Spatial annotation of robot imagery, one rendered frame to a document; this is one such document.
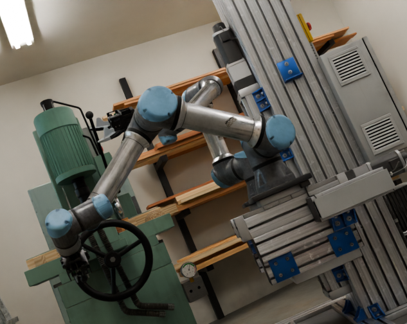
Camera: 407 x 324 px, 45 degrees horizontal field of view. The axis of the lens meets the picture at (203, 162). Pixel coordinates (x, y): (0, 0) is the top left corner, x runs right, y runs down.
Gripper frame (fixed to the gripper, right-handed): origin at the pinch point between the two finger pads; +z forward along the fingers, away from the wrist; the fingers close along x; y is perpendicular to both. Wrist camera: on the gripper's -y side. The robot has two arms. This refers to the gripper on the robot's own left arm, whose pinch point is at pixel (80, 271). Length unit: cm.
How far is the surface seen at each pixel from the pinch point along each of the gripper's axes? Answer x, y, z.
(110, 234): 14.7, -14.6, 7.8
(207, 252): 93, -94, 206
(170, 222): 38.8, -15.7, 18.1
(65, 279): -6.8, -11.7, 20.4
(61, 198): 2, -60, 33
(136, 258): 21.0, -8.7, 22.1
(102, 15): 82, -262, 78
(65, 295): -8.6, -6.8, 23.2
